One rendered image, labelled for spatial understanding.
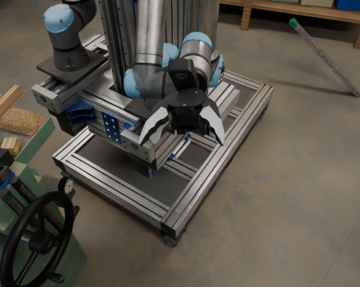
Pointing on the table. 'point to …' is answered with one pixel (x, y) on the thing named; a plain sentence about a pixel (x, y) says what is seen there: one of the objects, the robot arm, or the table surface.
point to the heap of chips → (21, 121)
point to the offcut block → (11, 145)
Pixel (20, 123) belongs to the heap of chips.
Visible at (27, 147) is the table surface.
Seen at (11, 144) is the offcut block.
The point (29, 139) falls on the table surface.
